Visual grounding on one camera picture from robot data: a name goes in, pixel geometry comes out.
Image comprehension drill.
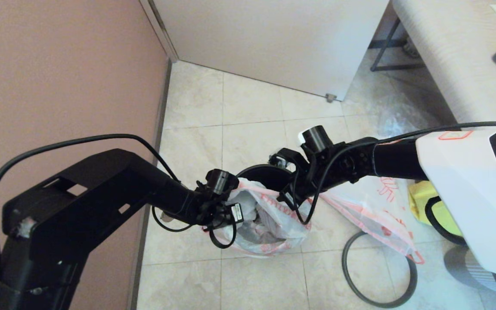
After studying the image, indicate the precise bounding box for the fresh white pink-trimmed bag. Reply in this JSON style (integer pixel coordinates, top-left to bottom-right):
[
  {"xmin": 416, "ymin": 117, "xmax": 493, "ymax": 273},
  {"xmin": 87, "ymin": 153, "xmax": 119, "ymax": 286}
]
[{"xmin": 203, "ymin": 179, "xmax": 313, "ymax": 258}]

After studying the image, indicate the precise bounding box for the white plastic bag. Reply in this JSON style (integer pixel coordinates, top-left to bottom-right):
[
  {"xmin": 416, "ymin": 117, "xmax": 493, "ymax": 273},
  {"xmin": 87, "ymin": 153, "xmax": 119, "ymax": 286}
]
[{"xmin": 319, "ymin": 177, "xmax": 425, "ymax": 264}]

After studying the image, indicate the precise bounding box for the black bin ring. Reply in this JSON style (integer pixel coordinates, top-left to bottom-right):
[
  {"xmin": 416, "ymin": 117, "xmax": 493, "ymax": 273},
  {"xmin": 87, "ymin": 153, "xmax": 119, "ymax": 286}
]
[{"xmin": 342, "ymin": 231, "xmax": 418, "ymax": 308}]

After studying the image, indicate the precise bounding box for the black round trash bin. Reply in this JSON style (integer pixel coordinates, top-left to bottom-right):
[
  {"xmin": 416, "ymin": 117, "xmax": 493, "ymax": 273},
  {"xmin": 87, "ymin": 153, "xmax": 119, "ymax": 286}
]
[{"xmin": 236, "ymin": 164, "xmax": 296, "ymax": 192}]

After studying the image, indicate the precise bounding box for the clear plastic bag with dark items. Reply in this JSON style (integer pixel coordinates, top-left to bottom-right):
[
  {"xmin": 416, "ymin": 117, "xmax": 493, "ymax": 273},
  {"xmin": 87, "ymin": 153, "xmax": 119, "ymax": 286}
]
[{"xmin": 379, "ymin": 97, "xmax": 446, "ymax": 138}]

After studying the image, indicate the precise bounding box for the yellow fabric bag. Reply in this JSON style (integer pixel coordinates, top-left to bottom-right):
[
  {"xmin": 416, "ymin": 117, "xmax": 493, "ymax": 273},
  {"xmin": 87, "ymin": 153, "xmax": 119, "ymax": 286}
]
[{"xmin": 408, "ymin": 181, "xmax": 464, "ymax": 235}]

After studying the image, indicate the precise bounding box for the grey metal baseboard strip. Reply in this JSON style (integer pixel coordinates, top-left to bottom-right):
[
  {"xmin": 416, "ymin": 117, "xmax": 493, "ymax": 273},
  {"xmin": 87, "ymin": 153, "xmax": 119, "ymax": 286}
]
[{"xmin": 127, "ymin": 58, "xmax": 173, "ymax": 310}]

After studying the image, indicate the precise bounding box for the white door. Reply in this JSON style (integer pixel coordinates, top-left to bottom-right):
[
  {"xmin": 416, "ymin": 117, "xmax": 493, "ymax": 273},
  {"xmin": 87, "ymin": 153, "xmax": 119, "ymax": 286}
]
[{"xmin": 151, "ymin": 0, "xmax": 391, "ymax": 102}]

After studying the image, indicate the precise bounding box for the light wood grain table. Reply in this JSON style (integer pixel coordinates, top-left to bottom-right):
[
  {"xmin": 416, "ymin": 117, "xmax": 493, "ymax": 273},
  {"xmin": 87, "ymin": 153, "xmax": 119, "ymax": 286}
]
[{"xmin": 369, "ymin": 0, "xmax": 496, "ymax": 127}]

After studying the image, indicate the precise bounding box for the white ribbed round stool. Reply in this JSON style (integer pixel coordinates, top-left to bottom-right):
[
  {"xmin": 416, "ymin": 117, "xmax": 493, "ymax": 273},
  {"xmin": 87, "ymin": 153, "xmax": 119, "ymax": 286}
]
[{"xmin": 444, "ymin": 245, "xmax": 496, "ymax": 293}]

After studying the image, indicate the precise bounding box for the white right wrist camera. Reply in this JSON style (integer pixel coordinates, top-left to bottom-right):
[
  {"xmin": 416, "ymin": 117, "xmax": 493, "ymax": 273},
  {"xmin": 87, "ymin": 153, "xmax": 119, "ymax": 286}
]
[{"xmin": 270, "ymin": 130, "xmax": 313, "ymax": 171}]

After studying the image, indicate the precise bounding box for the smooth black left arm cable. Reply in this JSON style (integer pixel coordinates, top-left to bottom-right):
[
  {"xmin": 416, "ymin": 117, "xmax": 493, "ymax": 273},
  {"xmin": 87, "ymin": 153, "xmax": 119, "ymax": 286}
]
[{"xmin": 0, "ymin": 134, "xmax": 180, "ymax": 276}]

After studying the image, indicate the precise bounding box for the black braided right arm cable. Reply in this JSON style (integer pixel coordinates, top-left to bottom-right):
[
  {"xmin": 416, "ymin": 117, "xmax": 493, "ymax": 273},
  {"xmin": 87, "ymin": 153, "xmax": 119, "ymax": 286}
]
[{"xmin": 425, "ymin": 196, "xmax": 468, "ymax": 247}]

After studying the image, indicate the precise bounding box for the white door frame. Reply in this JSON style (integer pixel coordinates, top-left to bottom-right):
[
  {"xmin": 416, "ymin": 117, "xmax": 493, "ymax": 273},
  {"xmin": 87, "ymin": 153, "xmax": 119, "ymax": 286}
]
[{"xmin": 139, "ymin": 0, "xmax": 179, "ymax": 63}]

